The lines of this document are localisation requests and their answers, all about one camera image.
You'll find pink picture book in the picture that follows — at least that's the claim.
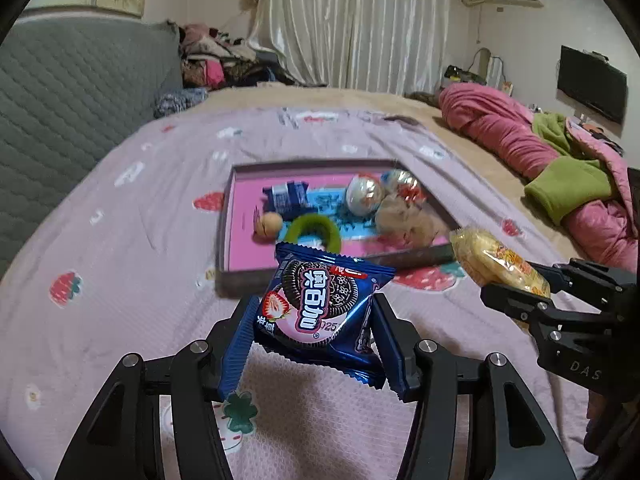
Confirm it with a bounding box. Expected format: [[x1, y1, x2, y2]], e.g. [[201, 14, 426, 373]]
[[227, 170, 443, 271]]

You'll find white red surprise egg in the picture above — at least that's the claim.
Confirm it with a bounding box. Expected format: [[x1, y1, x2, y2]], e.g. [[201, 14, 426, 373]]
[[346, 175, 386, 217]]

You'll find green blanket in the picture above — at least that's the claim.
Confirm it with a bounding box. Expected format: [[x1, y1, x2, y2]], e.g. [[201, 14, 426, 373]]
[[524, 112, 621, 226]]

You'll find blue cookie packet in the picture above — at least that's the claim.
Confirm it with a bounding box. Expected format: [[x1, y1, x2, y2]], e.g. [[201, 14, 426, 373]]
[[262, 182, 311, 221], [252, 241, 397, 390]]

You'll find purple cardboard box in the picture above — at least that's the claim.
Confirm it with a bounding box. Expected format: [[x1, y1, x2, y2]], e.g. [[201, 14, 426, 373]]
[[215, 159, 461, 298]]

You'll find grey quilted sofa cover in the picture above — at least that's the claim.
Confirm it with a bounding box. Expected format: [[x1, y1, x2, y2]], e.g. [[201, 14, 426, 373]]
[[0, 7, 183, 281]]

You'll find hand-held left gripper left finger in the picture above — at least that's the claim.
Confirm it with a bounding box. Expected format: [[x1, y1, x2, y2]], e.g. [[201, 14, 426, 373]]
[[55, 295, 261, 480]]

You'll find green hair tie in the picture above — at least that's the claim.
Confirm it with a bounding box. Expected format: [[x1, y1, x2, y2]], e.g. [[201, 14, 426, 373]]
[[285, 214, 343, 253]]

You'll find pile of clothes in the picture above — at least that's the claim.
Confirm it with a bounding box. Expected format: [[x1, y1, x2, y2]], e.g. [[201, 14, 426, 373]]
[[177, 22, 301, 88]]

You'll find black television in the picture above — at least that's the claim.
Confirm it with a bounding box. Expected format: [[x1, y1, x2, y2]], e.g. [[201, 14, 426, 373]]
[[557, 45, 628, 123]]

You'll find black yellow bag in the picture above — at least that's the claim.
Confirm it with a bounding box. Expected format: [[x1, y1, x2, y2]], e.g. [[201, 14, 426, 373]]
[[444, 64, 476, 84]]

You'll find pink quilt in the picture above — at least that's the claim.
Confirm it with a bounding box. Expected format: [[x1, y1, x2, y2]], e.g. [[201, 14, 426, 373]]
[[439, 82, 640, 273]]

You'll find beige snack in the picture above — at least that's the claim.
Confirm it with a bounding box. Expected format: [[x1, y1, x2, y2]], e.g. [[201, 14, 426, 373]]
[[375, 194, 448, 250]]

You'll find white curtain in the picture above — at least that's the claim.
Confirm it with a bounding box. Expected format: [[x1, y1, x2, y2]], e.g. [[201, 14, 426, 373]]
[[247, 0, 451, 96]]

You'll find small table mirror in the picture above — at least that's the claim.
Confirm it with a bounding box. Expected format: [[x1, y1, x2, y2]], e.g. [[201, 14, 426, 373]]
[[472, 47, 506, 86]]

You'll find purple printed bed sheet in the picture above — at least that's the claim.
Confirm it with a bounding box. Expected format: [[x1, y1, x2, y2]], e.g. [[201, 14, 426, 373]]
[[0, 105, 601, 480]]

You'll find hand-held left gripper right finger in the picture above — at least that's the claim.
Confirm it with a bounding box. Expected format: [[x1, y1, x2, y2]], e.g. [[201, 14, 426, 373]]
[[369, 292, 576, 480]]

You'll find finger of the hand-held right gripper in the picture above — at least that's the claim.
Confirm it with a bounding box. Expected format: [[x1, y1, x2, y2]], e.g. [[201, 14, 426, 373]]
[[480, 282, 567, 333], [525, 259, 640, 306]]

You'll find blue patterned cloth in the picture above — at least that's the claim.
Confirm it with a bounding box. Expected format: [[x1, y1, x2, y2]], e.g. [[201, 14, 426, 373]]
[[152, 87, 208, 118]]

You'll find yellow cracker packet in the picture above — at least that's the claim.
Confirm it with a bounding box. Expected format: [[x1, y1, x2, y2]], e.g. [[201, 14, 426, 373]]
[[450, 227, 551, 301]]

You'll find walnut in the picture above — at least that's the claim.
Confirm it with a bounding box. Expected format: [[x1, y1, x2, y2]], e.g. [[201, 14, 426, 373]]
[[252, 211, 283, 241]]

